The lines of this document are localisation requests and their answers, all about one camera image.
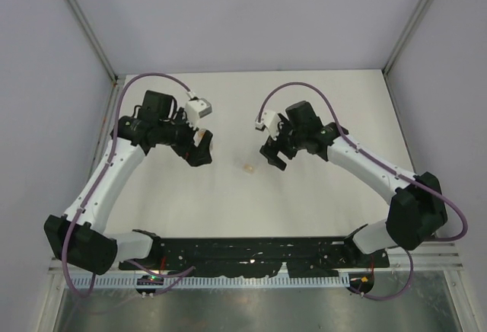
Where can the translucent weekly pill organizer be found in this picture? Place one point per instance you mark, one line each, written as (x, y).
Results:
(246, 163)

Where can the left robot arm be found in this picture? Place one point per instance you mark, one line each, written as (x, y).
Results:
(78, 236)

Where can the left aluminium frame post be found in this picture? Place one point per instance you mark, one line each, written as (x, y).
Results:
(80, 17)

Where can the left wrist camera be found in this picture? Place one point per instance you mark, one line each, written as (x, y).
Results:
(196, 108)

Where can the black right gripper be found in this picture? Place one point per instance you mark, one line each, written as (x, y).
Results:
(272, 147)

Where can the clear pill bottle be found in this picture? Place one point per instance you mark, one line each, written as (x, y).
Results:
(199, 135)

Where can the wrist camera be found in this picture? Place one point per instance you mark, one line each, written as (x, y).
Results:
(269, 122)
(196, 108)

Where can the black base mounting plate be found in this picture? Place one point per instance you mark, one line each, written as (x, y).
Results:
(261, 257)

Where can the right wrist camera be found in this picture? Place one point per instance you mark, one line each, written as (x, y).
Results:
(269, 122)

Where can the white slotted cable duct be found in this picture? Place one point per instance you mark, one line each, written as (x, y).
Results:
(281, 281)

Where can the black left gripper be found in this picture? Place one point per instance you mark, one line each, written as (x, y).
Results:
(195, 155)

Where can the aluminium frame corner post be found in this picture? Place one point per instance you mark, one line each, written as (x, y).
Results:
(415, 19)

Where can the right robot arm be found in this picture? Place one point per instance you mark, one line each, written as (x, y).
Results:
(415, 212)

